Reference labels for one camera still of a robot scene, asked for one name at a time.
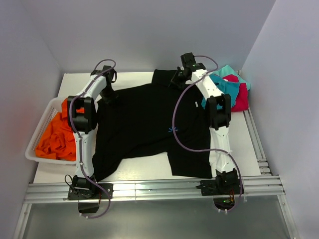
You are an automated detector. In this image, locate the black t-shirt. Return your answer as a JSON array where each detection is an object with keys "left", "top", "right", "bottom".
[{"left": 92, "top": 70, "right": 212, "bottom": 181}]

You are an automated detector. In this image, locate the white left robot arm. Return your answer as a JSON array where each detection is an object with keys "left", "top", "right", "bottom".
[{"left": 67, "top": 65, "right": 117, "bottom": 199}]

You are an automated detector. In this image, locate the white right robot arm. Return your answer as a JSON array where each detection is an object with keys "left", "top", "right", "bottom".
[{"left": 170, "top": 52, "right": 244, "bottom": 196}]

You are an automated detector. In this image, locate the light turquoise shirt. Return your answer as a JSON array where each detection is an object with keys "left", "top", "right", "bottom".
[{"left": 213, "top": 65, "right": 251, "bottom": 91}]

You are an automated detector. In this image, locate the teal shirt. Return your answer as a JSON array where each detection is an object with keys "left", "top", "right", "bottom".
[{"left": 209, "top": 74, "right": 241, "bottom": 112}]

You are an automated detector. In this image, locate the white plastic basket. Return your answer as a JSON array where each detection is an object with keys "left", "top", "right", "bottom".
[{"left": 25, "top": 98, "right": 76, "bottom": 165}]

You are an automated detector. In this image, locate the magenta shirt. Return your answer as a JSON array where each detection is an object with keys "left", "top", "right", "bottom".
[{"left": 224, "top": 76, "right": 249, "bottom": 112}]

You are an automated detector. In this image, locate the orange shirt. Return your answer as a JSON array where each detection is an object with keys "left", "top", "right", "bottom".
[{"left": 35, "top": 100, "right": 76, "bottom": 162}]

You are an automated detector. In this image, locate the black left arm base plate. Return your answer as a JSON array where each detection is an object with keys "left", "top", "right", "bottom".
[{"left": 67, "top": 183, "right": 114, "bottom": 201}]

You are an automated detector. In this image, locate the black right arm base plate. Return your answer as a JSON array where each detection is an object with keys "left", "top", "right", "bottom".
[{"left": 196, "top": 179, "right": 244, "bottom": 196}]

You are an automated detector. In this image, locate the aluminium rail frame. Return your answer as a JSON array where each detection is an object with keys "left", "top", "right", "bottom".
[{"left": 14, "top": 110, "right": 300, "bottom": 239}]

